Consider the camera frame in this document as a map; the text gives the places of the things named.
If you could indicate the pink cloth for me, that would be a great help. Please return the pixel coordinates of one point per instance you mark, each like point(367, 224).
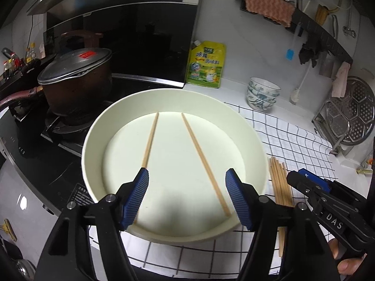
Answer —
point(340, 80)

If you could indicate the orange dishcloth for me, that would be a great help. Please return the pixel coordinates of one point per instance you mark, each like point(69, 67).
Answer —
point(269, 4)

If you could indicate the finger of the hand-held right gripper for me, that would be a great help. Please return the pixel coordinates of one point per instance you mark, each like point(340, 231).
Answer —
point(303, 186)
point(318, 183)

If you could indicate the perforated steel steamer plate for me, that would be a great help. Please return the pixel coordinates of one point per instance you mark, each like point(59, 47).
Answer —
point(357, 111)

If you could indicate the row of condiment bottles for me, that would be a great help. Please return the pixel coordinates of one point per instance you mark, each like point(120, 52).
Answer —
point(17, 61)

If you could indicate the person's right hand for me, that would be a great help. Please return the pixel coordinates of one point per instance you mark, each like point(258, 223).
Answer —
point(348, 266)

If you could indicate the metal pot lid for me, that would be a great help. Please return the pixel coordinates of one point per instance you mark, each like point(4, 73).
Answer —
point(73, 64)

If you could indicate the stainless steel rack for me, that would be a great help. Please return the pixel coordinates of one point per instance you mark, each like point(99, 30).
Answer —
point(331, 143)

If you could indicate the pile of wooden chopsticks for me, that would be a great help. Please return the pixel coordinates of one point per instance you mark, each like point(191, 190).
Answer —
point(278, 187)

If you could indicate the hanging metal utensil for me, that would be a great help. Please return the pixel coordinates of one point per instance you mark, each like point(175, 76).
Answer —
point(349, 30)

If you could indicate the long wooden chopstick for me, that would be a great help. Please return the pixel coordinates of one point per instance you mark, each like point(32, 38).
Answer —
point(151, 140)
point(202, 158)

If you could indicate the brown cooking pot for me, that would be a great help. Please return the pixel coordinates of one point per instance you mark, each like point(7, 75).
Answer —
point(76, 96)

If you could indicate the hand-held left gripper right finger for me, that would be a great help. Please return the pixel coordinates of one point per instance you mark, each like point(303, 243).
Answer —
point(237, 199)

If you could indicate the yellow metal clip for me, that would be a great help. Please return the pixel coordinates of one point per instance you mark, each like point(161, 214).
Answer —
point(8, 228)

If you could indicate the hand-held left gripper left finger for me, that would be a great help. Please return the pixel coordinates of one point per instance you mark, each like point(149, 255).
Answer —
point(136, 199)

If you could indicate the yellow seasoning pouch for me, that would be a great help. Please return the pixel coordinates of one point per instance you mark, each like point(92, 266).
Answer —
point(205, 64)

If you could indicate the black wall rack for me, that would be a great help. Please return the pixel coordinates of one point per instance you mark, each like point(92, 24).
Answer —
point(322, 32)

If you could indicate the black rag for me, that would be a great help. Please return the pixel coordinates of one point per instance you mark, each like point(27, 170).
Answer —
point(307, 51)

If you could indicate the white round basin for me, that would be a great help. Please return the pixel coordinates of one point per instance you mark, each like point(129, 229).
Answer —
point(175, 152)

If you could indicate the blue silicone spatula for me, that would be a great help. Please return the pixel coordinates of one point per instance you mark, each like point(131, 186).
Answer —
point(290, 55)

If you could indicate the yellow hanging brush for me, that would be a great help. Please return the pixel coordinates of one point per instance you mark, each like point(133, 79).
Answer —
point(322, 14)

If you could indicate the black range hood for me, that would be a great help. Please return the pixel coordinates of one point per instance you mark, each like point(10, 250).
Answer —
point(131, 20)

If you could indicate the white black checkered cloth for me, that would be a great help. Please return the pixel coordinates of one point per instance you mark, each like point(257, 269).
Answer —
point(293, 140)

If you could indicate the black glass gas stove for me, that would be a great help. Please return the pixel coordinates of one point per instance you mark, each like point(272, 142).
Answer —
point(29, 152)

